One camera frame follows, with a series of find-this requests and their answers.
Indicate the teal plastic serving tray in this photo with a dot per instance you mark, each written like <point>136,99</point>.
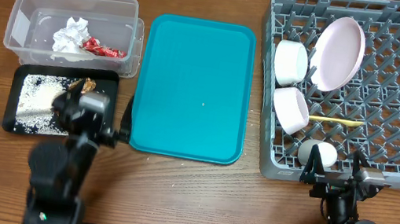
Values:
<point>193,91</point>

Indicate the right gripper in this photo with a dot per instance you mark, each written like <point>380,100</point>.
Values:
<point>313,168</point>

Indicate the pale green bowl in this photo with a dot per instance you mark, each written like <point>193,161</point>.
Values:
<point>290,62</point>

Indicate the clear plastic waste bin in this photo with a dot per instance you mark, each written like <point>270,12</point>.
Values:
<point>114,23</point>

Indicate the black plastic tray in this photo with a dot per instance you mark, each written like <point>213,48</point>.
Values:
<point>106,83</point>

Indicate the pink bowl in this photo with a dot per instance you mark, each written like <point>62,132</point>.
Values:
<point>291,109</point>

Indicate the grey dishwasher rack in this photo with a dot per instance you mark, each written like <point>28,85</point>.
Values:
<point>372,96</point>

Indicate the red snack wrapper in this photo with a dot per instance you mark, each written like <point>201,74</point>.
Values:
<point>93,46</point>

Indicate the brown food chunk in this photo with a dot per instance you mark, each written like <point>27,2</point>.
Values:
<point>83,85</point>

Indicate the yellow plastic spoon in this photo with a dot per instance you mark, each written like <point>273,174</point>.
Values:
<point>345,122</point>

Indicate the foil wrapper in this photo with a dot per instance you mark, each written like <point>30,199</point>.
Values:
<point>70,39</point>

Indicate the white cup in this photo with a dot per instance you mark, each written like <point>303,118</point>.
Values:
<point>327,151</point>

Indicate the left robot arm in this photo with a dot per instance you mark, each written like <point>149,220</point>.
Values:
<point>58,170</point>

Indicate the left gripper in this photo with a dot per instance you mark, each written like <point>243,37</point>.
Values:
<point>110,137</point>

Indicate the large white plate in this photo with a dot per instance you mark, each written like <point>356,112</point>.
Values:
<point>338,54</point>

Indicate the spilled white rice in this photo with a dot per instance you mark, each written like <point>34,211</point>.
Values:
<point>34,114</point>

